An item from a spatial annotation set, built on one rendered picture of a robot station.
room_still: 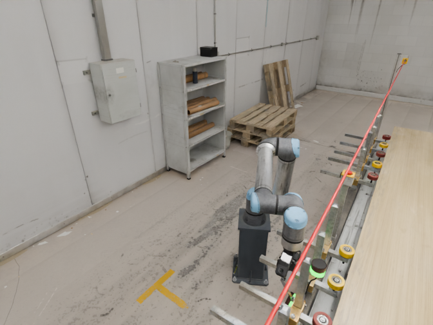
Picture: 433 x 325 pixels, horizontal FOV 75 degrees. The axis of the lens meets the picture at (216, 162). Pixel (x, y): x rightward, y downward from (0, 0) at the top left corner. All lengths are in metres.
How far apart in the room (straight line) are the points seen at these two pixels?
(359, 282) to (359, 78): 7.85
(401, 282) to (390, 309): 0.20
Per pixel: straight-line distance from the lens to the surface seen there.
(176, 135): 3.86
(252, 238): 2.37
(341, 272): 2.10
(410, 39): 8.92
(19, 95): 3.01
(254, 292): 1.56
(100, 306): 2.72
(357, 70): 9.15
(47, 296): 2.96
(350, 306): 1.58
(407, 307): 1.70
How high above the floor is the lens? 2.09
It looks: 28 degrees down
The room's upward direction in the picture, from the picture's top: straight up
